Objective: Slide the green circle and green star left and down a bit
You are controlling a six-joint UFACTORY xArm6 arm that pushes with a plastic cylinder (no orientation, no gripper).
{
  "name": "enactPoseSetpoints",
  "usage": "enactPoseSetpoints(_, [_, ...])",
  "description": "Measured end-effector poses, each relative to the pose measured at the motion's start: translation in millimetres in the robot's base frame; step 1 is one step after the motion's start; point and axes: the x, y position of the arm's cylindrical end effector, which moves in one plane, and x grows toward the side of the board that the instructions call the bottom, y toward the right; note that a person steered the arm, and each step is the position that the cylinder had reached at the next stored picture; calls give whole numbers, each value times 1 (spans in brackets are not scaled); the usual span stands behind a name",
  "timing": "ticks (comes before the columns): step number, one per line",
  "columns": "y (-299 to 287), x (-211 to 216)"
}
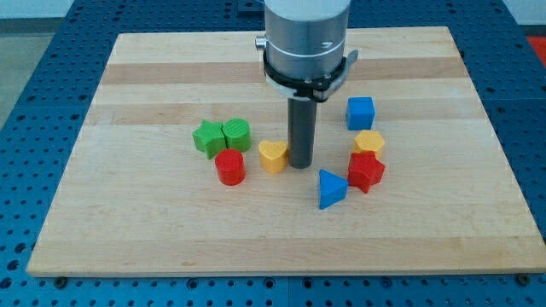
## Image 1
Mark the yellow heart block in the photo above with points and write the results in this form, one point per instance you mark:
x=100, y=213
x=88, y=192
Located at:
x=273, y=156

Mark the red cylinder block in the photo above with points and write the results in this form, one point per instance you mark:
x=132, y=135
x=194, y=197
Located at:
x=230, y=167

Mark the green star block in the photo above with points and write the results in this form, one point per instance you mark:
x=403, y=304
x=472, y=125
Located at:
x=209, y=138

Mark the wooden board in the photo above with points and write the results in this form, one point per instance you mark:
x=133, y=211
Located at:
x=137, y=199

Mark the blue cube block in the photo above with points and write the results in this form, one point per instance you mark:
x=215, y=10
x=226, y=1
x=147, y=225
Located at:
x=360, y=113

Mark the blue triangle block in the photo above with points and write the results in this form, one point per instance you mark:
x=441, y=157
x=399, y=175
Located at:
x=332, y=189

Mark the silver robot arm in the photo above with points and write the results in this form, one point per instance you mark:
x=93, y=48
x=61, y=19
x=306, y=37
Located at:
x=304, y=47

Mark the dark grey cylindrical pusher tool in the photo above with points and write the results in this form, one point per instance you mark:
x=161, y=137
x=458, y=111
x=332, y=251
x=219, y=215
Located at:
x=301, y=132

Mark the green circle block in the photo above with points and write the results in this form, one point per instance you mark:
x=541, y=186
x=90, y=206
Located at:
x=237, y=134

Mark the yellow hexagon block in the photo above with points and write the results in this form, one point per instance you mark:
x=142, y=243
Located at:
x=369, y=141

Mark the red star block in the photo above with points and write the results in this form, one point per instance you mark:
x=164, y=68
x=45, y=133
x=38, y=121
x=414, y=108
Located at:
x=364, y=171

